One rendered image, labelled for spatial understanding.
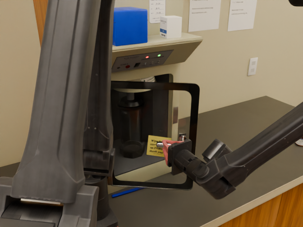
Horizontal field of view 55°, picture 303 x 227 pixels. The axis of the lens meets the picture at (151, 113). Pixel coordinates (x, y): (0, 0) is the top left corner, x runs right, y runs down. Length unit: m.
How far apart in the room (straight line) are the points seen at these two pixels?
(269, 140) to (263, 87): 1.50
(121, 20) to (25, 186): 0.58
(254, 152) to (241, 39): 1.26
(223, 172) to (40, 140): 0.49
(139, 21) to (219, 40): 0.99
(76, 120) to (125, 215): 0.79
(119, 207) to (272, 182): 0.61
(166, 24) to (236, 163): 0.46
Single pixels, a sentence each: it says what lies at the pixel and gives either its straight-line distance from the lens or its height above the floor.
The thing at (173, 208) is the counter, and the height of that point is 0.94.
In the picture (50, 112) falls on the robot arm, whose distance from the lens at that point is 0.30.
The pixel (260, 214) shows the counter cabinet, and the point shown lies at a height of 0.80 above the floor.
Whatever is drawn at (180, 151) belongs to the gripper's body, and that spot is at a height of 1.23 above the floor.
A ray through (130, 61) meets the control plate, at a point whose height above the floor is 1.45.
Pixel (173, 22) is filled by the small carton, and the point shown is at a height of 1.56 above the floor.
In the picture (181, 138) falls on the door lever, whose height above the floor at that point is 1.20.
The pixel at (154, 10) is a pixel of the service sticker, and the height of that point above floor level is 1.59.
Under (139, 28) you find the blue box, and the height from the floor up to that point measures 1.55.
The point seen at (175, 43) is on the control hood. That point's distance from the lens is 0.89.
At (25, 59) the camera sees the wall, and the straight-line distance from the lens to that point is 1.30.
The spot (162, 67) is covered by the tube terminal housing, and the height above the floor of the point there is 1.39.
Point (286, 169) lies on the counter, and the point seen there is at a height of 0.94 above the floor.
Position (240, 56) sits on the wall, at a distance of 1.92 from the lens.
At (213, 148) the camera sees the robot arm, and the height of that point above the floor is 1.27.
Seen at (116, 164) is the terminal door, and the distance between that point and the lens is 1.04.
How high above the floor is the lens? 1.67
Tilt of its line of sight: 25 degrees down
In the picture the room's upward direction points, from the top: straight up
